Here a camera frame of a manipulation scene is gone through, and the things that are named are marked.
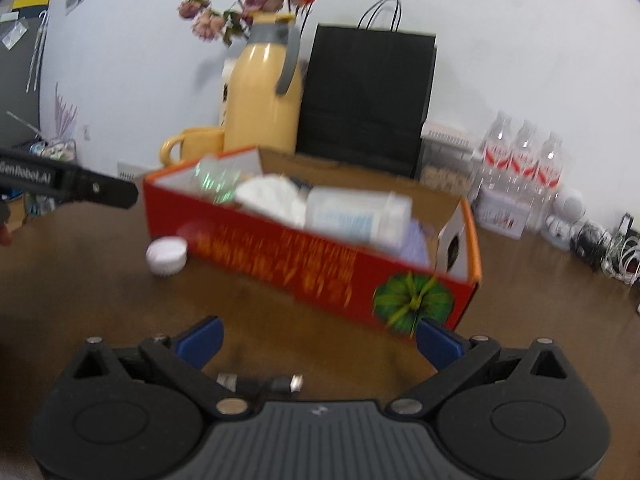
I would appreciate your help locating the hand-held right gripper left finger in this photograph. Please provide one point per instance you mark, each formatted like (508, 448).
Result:
(200, 342)

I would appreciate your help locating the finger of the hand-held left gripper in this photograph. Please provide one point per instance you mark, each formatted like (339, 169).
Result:
(105, 189)

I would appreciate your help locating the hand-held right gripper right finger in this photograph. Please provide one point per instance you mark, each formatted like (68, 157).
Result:
(437, 342)

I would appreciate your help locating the purple fabric pouch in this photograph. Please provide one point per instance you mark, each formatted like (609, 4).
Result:
(417, 242)

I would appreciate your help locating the red cardboard box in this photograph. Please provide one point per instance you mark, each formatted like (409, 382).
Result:
(300, 270)

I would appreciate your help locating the clear plastic packet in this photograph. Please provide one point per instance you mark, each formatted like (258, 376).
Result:
(350, 220)

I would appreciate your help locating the white cloth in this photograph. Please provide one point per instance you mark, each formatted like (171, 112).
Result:
(270, 197)

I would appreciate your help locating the person's left hand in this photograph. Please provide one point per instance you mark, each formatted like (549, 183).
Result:
(4, 236)

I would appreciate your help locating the dark grey board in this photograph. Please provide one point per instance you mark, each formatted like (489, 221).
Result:
(20, 85)

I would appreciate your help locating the white ribbed bottle cap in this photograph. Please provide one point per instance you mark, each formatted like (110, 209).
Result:
(166, 255)

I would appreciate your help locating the yellow mug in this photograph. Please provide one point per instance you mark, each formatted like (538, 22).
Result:
(200, 145)

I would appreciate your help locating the pale tin box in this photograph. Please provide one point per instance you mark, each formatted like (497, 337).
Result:
(500, 215)

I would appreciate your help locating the white carton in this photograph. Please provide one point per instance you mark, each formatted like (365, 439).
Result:
(227, 90)

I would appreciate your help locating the clear seed container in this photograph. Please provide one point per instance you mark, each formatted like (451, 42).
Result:
(442, 175)

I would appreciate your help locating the yellow thermos jug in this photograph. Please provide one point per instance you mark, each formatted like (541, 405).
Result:
(260, 95)

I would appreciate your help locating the white robot figurine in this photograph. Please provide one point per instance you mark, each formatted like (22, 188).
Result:
(570, 207)

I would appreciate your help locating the white flat box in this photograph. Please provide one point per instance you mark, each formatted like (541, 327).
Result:
(447, 132)

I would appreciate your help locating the black charger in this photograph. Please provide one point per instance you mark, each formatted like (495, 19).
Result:
(626, 224)

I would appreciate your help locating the black paper bag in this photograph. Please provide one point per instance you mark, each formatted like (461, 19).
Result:
(365, 100)

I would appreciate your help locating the purple flower wall sticker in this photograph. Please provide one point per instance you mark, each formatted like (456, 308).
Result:
(65, 115)

